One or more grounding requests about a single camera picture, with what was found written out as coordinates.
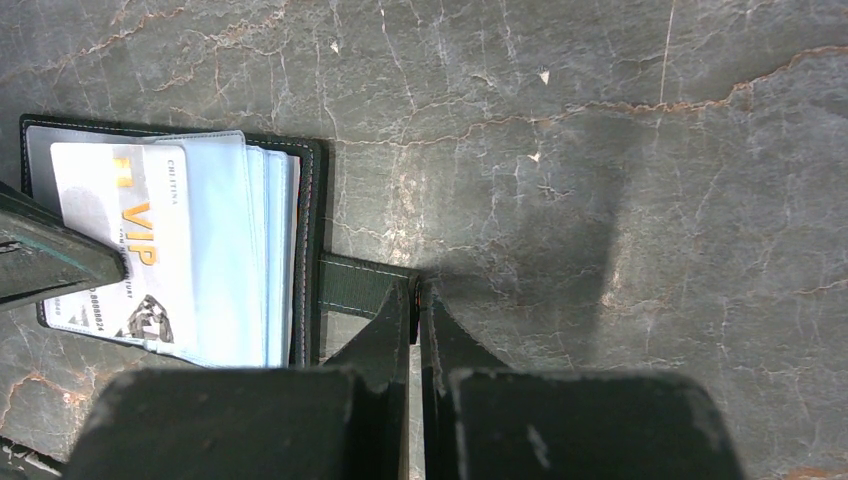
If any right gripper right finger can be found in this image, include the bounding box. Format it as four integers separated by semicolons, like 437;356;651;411
419;286;744;479

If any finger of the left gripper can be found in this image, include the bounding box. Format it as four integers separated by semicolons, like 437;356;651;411
1;183;127;311

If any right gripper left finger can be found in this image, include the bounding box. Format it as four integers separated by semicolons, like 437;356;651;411
62;282;412;479

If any black card holder wallet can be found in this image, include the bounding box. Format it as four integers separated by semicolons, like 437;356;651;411
20;115;420;368

